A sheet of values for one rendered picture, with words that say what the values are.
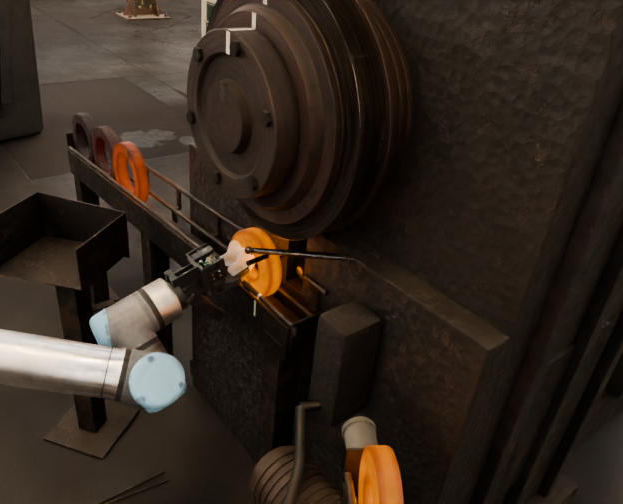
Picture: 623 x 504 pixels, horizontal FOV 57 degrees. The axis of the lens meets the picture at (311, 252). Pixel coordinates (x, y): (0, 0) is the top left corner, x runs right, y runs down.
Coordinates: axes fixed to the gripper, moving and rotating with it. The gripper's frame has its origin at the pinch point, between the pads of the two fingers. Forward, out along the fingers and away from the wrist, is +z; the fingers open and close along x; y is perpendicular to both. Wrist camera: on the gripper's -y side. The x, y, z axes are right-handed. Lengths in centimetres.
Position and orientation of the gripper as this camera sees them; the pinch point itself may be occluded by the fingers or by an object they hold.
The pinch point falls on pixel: (255, 255)
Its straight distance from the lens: 126.7
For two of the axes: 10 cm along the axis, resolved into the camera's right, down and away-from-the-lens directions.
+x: -6.2, -4.6, 6.4
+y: -1.2, -7.4, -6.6
